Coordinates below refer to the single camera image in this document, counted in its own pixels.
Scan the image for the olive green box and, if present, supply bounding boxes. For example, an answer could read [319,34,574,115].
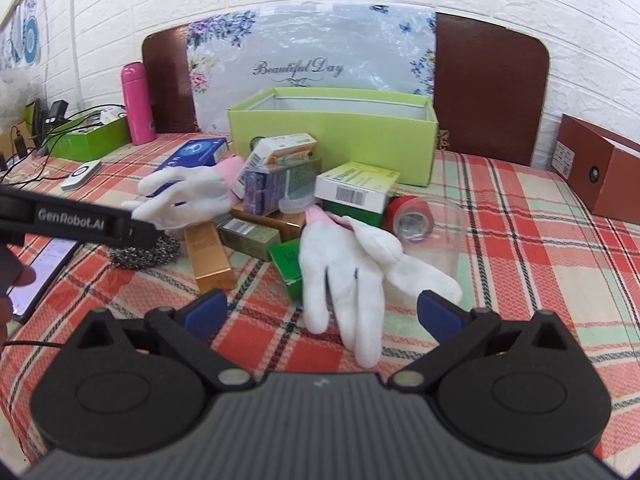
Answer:
[217,217,282,262]

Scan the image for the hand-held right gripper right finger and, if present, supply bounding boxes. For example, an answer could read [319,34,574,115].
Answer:
[387,289,586,391]

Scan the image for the pink thermos bottle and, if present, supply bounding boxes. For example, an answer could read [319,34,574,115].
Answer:
[120,62,157,144]

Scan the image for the black cable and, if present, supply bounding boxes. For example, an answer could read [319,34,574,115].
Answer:
[0,339,67,350]

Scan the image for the green packet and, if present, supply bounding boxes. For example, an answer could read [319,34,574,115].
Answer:
[268,237,305,301]

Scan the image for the blue wall poster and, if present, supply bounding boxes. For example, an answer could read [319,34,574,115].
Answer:
[0,0,43,68]

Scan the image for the white power bank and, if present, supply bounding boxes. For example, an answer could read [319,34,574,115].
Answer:
[61,159,102,192]

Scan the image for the brown glossy box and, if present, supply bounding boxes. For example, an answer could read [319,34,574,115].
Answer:
[230,205,307,244]

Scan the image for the red tape roll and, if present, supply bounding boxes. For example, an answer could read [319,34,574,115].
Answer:
[382,195,437,243]

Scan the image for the white and green medicine box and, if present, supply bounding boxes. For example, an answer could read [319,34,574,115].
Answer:
[314,161,401,213]

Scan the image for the person's left hand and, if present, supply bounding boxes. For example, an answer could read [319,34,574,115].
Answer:
[0,266,37,343]

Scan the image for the black charger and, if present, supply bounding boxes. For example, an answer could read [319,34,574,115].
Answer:
[44,100,69,127]

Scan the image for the pink cloth items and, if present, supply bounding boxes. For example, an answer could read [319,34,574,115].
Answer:
[298,206,463,367]

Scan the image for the black smartphone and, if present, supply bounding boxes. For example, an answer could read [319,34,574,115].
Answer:
[7,237,81,323]

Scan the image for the white and orange medicine box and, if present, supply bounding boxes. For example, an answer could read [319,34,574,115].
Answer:
[248,133,319,173]

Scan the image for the brown cardboard box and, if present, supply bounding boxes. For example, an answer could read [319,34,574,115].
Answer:
[551,113,640,224]

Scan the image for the steel wool scrubber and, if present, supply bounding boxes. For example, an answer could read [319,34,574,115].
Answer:
[107,232,182,270]

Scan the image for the clear plastic cup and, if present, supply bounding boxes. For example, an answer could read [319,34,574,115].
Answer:
[395,200,464,282]

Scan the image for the small green storage box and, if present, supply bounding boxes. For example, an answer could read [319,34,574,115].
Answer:
[47,115,132,162]

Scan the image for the blue box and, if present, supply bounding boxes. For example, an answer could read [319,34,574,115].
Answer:
[147,137,231,199]

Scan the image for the lime green cardboard box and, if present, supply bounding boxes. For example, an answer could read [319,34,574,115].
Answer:
[227,87,439,187]

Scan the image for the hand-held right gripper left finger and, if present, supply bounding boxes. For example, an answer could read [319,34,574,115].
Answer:
[62,289,257,392]

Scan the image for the clear case with purple box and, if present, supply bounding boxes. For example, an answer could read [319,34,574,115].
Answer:
[235,157,323,217]

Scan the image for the floral plastic sheet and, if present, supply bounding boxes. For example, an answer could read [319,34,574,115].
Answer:
[186,2,437,133]

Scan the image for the gold box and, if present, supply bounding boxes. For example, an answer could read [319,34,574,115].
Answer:
[185,221,237,292]

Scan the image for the plaid tablecloth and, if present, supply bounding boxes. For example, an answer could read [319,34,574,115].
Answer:
[0,132,640,466]

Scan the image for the dark brown wooden board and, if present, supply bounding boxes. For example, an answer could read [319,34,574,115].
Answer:
[141,12,551,167]

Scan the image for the white plastic bag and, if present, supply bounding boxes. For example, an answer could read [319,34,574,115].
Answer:
[0,70,37,122]

